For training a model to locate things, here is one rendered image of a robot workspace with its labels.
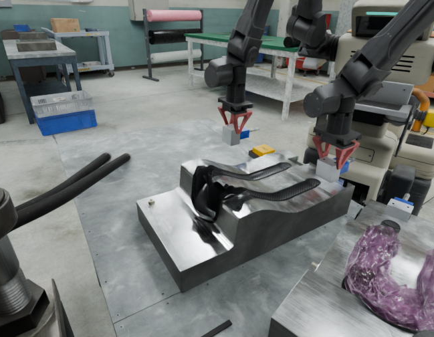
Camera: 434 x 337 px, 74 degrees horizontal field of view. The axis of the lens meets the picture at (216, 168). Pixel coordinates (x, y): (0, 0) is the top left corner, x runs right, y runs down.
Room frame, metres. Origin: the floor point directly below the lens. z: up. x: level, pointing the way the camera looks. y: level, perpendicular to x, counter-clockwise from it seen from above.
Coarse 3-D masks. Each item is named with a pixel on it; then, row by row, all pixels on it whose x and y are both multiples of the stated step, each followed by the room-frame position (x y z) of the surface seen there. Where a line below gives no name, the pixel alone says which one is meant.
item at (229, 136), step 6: (228, 126) 0.87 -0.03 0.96; (228, 132) 0.85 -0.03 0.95; (234, 132) 0.85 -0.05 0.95; (246, 132) 0.88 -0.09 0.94; (222, 138) 0.88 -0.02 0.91; (228, 138) 0.85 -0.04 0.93; (234, 138) 0.85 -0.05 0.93; (240, 138) 0.86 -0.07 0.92; (228, 144) 0.85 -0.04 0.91; (234, 144) 0.85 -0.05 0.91
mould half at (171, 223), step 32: (192, 160) 0.68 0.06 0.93; (256, 160) 0.78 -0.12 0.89; (288, 160) 0.78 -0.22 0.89; (320, 192) 0.61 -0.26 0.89; (352, 192) 0.64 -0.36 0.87; (160, 224) 0.51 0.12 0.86; (192, 224) 0.51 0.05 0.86; (224, 224) 0.48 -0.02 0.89; (256, 224) 0.47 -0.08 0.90; (288, 224) 0.52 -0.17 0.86; (320, 224) 0.58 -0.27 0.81; (160, 256) 0.47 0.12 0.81; (192, 256) 0.41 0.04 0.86; (224, 256) 0.43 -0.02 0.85; (256, 256) 0.47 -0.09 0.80
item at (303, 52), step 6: (324, 36) 1.05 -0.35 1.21; (324, 42) 1.06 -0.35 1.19; (300, 48) 1.13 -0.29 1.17; (306, 48) 1.07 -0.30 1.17; (312, 48) 1.06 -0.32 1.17; (318, 48) 1.05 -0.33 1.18; (324, 48) 1.06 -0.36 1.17; (300, 54) 1.11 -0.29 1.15; (306, 54) 1.10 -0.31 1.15; (312, 54) 1.08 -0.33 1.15; (318, 54) 1.07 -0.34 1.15; (324, 54) 1.06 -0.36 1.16
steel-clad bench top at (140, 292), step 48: (96, 144) 1.06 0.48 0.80; (144, 144) 1.07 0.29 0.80; (192, 144) 1.08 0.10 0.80; (240, 144) 1.09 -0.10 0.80; (96, 192) 0.72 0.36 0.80; (144, 192) 0.73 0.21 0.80; (96, 240) 0.52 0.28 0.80; (144, 240) 0.52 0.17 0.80; (144, 288) 0.39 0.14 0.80; (192, 288) 0.39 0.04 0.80; (240, 288) 0.39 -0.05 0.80; (288, 288) 0.39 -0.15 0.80; (144, 336) 0.29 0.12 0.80; (192, 336) 0.29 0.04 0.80; (240, 336) 0.29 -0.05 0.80
